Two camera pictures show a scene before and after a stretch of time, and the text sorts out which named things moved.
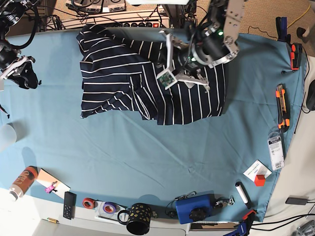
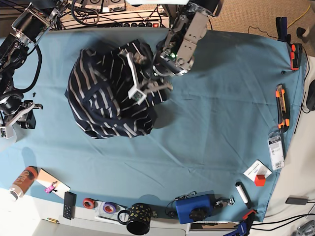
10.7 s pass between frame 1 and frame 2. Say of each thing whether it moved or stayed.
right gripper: moved
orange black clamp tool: stayed
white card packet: stayed
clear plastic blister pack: stayed
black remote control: stayed
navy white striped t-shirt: moved
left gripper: moved
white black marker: stayed
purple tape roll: stayed
